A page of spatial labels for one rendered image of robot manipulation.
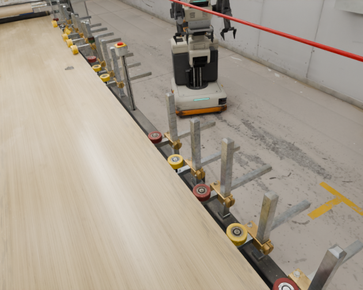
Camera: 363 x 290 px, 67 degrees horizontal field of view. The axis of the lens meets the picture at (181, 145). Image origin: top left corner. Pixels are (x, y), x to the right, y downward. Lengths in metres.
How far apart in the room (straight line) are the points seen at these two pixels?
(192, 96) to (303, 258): 2.01
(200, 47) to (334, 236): 2.13
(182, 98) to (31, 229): 2.32
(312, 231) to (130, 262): 1.58
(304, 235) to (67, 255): 1.68
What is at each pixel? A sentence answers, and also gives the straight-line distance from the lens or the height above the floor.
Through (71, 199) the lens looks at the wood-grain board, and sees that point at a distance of 1.35.
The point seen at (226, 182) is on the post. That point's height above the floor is 0.95.
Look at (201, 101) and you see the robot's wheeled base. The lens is 3.24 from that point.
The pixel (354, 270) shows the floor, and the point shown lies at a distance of 2.27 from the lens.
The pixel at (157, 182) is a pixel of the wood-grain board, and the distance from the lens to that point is 1.30.
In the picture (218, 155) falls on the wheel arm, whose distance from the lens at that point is 1.54.
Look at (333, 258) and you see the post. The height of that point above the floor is 1.09.
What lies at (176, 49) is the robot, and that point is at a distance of 3.30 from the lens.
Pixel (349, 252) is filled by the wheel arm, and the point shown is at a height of 0.83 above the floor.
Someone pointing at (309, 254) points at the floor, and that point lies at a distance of 2.22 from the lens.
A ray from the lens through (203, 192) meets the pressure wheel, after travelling 1.23.
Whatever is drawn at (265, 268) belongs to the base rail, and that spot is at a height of 0.70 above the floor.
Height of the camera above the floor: 1.83
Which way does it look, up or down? 39 degrees down
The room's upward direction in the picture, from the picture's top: 5 degrees counter-clockwise
